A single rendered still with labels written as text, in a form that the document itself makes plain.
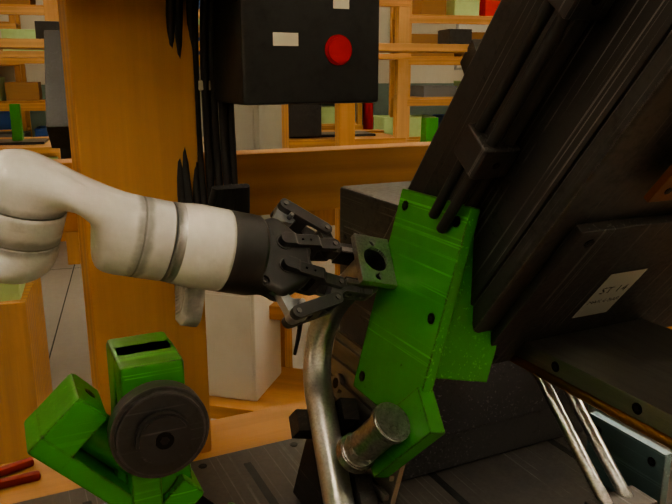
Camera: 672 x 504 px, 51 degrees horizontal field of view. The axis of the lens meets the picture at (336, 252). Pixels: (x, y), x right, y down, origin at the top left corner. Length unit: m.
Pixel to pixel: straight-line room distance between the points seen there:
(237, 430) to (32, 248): 0.56
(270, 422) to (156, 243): 0.55
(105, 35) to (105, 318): 0.33
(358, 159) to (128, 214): 0.55
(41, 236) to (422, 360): 0.33
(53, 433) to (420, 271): 0.34
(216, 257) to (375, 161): 0.53
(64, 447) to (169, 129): 0.43
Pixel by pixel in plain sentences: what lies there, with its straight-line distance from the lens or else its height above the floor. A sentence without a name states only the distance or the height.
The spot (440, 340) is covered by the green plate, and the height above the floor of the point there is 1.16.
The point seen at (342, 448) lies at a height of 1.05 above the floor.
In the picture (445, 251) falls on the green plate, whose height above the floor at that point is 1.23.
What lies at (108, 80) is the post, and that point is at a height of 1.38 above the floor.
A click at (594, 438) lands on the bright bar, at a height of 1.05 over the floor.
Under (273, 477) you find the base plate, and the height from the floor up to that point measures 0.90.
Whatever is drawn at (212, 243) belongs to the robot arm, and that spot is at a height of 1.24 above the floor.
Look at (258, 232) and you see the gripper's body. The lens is 0.62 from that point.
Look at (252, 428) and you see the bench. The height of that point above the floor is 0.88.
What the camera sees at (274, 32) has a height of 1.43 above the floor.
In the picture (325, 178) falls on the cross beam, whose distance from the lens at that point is 1.06.
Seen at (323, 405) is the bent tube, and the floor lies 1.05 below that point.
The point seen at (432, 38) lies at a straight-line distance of 8.22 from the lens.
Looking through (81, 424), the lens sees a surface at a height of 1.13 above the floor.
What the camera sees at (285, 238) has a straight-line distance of 0.66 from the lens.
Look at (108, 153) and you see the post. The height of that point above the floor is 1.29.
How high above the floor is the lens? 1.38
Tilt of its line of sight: 14 degrees down
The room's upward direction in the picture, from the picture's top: straight up
